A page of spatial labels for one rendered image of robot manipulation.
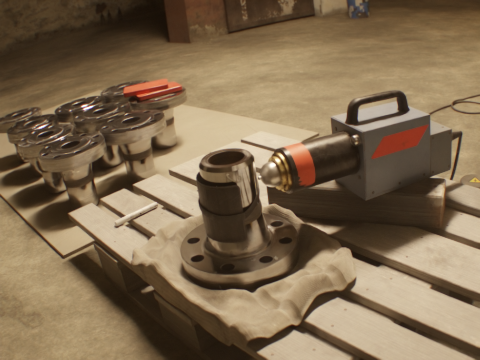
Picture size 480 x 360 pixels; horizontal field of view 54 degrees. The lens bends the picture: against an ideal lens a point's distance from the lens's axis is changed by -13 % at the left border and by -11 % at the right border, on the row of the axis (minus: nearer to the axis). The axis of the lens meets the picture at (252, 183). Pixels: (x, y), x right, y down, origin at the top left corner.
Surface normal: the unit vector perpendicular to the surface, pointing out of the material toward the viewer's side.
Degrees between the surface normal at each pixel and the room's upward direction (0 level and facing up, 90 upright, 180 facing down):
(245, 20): 90
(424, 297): 0
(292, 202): 90
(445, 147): 90
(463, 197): 0
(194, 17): 90
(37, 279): 0
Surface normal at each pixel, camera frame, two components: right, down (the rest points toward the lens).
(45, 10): 0.65, 0.24
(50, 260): -0.12, -0.90
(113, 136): -0.32, 0.43
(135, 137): 0.26, 0.37
